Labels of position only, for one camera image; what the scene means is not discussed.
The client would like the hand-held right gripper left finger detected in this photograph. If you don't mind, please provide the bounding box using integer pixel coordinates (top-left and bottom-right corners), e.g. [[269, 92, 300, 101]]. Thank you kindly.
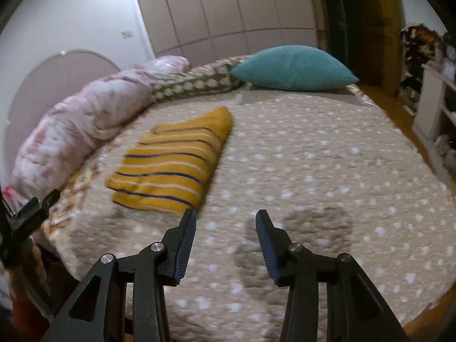
[[42, 208, 198, 342]]

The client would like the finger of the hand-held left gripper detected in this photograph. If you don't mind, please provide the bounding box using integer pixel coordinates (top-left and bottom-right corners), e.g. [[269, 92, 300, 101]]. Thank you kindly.
[[0, 189, 61, 268]]

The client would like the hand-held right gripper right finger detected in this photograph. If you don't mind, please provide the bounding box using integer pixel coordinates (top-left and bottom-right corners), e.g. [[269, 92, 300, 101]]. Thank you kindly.
[[255, 209, 410, 342]]

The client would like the yellow striped sweater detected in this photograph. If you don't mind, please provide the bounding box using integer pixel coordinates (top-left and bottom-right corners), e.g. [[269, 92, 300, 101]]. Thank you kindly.
[[104, 106, 234, 214]]

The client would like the pink floral duvet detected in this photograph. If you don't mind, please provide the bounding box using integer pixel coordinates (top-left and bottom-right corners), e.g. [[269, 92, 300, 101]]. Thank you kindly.
[[9, 55, 192, 200]]

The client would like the beige dotted bed blanket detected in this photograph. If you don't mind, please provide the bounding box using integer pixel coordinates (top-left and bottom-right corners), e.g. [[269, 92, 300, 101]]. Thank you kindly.
[[41, 84, 456, 342]]

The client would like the pink rounded headboard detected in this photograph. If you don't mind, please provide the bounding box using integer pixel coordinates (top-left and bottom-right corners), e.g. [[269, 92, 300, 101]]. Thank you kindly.
[[7, 50, 122, 172]]

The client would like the green sheep-print bolster pillow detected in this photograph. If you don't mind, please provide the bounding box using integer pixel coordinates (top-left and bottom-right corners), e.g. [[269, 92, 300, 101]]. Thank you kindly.
[[150, 54, 252, 105]]

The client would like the white cluttered shelf unit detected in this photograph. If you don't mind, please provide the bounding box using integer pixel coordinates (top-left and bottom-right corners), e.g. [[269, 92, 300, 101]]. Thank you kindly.
[[399, 25, 456, 186]]

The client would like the beige panelled wardrobe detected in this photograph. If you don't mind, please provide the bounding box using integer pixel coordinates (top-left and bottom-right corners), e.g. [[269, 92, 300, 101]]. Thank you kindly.
[[130, 0, 326, 58]]

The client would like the wooden door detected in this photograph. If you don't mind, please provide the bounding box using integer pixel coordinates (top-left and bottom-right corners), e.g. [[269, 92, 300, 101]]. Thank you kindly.
[[353, 0, 407, 93]]

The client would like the teal corduroy pillow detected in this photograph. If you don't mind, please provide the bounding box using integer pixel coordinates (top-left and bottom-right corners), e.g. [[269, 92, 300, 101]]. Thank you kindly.
[[230, 45, 360, 92]]

